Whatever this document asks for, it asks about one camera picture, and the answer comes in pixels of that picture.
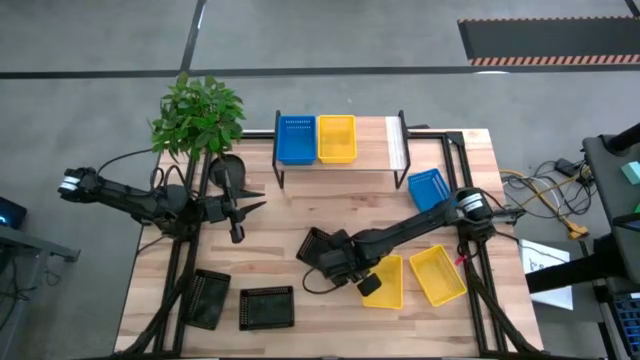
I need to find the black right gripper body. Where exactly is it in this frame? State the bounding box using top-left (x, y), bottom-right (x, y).
top-left (315, 228), bottom-right (374, 282)

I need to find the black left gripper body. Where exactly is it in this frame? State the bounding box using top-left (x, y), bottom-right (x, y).
top-left (202, 168), bottom-right (244, 227)

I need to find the black plastic basket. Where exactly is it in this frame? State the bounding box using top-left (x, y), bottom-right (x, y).
top-left (184, 268), bottom-right (232, 332)
top-left (238, 285), bottom-right (296, 332)
top-left (295, 226), bottom-right (334, 267)

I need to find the yellow plastic basket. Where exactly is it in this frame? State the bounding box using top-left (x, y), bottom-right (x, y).
top-left (361, 253), bottom-right (404, 311)
top-left (317, 114), bottom-right (359, 165)
top-left (408, 243), bottom-right (468, 308)

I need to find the blue plastic basket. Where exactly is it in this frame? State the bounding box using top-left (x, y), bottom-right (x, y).
top-left (275, 115), bottom-right (318, 167)
top-left (406, 167), bottom-right (454, 214)

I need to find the green leafy plant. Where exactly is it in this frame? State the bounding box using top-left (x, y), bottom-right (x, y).
top-left (148, 71), bottom-right (247, 160)

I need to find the white plastic strip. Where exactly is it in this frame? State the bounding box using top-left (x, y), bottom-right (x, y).
top-left (383, 115), bottom-right (408, 172)

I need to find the grey desk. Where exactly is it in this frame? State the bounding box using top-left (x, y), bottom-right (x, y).
top-left (0, 223), bottom-right (81, 360)

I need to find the white paper sheet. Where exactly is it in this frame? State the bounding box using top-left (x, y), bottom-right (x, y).
top-left (518, 238), bottom-right (575, 312)

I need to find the dark device with blue light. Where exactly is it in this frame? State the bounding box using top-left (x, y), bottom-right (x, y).
top-left (0, 195), bottom-right (29, 231)

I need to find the black cart leg bar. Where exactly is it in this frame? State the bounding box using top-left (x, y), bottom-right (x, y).
top-left (524, 232), bottom-right (626, 295)

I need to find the black power adapter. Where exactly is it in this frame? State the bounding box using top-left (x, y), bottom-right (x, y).
top-left (554, 157), bottom-right (581, 177)

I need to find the grey cart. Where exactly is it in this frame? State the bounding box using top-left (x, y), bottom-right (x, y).
top-left (581, 133), bottom-right (640, 286)

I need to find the black tablet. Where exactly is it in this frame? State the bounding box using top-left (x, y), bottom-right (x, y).
top-left (611, 211), bottom-right (640, 234)

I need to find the blue crate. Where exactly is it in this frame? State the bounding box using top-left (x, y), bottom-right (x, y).
top-left (610, 293), bottom-right (640, 354)

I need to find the teal box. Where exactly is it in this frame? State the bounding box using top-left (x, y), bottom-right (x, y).
top-left (620, 160), bottom-right (640, 186)

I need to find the black hazard-striped floor mat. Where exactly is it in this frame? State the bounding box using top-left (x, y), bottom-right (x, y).
top-left (457, 16), bottom-right (640, 67)

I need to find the black pole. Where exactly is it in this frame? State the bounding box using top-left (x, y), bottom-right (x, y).
top-left (604, 121), bottom-right (640, 155)

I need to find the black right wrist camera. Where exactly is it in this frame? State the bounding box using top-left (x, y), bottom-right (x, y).
top-left (355, 272), bottom-right (383, 298)

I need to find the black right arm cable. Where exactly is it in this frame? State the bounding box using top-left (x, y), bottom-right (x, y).
top-left (301, 266), bottom-right (349, 296)

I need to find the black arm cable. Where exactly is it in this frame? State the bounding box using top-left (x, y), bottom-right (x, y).
top-left (301, 266), bottom-right (349, 296)
top-left (96, 147), bottom-right (194, 194)

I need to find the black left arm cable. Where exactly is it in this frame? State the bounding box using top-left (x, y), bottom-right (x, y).
top-left (96, 147), bottom-right (194, 194)

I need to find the black aluminium table frame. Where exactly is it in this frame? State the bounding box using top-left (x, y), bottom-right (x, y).
top-left (112, 127), bottom-right (544, 360)

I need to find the yellow floor cable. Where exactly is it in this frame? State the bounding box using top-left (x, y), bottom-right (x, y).
top-left (499, 168), bottom-right (591, 241)

